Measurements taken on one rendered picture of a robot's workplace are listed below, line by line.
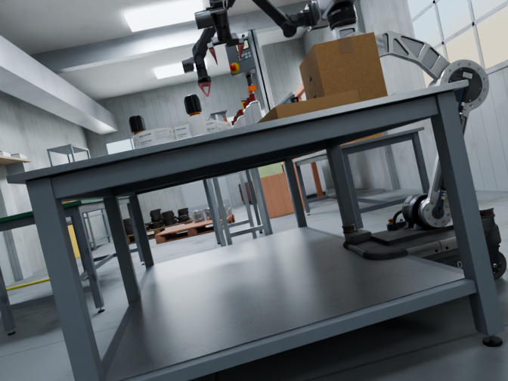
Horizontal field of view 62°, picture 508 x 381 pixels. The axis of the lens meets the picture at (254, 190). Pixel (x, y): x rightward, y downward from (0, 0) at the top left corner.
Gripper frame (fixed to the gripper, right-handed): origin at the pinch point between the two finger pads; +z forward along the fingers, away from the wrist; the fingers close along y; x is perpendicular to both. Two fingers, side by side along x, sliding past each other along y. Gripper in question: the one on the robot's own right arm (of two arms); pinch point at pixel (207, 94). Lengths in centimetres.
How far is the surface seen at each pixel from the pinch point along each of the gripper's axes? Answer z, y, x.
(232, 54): -21.5, -6.4, 20.2
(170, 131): 18.2, 21.3, -24.3
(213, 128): 17.5, -8.8, -0.2
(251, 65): -11.7, -0.8, 28.3
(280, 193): 89, -393, 112
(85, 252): 75, -72, -101
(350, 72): 20, 85, 46
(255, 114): 20.6, 32.9, 17.7
